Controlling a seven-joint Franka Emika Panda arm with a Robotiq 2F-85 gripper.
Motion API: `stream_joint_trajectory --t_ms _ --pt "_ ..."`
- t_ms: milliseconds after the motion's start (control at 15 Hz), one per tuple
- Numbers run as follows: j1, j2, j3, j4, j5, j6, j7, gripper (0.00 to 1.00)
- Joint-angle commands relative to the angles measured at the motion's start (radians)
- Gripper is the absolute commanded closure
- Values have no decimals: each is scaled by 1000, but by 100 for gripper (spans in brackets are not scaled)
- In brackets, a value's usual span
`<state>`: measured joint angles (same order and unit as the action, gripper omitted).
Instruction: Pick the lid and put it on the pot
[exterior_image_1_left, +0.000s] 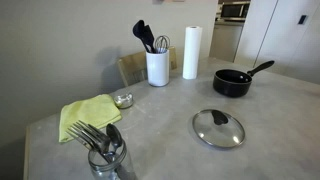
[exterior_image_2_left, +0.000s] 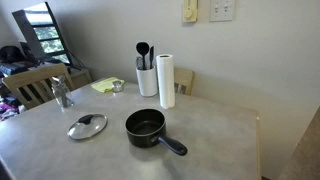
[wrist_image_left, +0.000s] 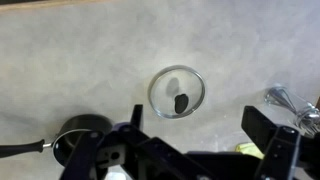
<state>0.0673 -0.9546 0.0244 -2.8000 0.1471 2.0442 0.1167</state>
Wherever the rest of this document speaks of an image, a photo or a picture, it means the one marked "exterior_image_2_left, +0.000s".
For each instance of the glass pot lid black knob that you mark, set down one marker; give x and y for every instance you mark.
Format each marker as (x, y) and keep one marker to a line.
(87, 126)

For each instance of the white utensil holder crock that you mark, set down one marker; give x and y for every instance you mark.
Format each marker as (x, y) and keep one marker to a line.
(147, 82)

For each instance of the white paper towel roll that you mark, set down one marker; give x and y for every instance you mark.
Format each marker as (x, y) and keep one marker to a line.
(165, 71)

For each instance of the wooden chair behind table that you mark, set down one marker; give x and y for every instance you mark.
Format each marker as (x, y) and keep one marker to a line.
(183, 81)

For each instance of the black spatula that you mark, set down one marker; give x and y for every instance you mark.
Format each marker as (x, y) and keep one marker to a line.
(151, 57)

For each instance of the metal whisk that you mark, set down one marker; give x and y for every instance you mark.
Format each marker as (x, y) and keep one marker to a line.
(139, 63)

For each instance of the small silver tin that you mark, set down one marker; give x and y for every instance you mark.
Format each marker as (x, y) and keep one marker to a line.
(117, 86)

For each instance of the black ladle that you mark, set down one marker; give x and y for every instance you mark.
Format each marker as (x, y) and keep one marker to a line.
(143, 49)

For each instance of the yellow-green cloth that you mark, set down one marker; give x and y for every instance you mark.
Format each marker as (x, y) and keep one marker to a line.
(106, 85)

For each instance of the glass jar with cutlery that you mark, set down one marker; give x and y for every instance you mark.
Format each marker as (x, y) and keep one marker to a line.
(61, 92)

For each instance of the wooden chair left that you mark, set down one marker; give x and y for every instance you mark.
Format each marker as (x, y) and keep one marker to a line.
(33, 88)

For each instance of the black saucepan with handle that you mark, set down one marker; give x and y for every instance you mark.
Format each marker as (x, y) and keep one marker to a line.
(147, 127)

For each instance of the beige wall thermostat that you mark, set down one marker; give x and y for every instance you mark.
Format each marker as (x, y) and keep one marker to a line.
(190, 11)

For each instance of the white light switch plate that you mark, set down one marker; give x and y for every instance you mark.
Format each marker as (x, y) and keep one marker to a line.
(221, 10)

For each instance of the window with dark frame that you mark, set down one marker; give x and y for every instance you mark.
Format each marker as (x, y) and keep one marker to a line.
(41, 31)

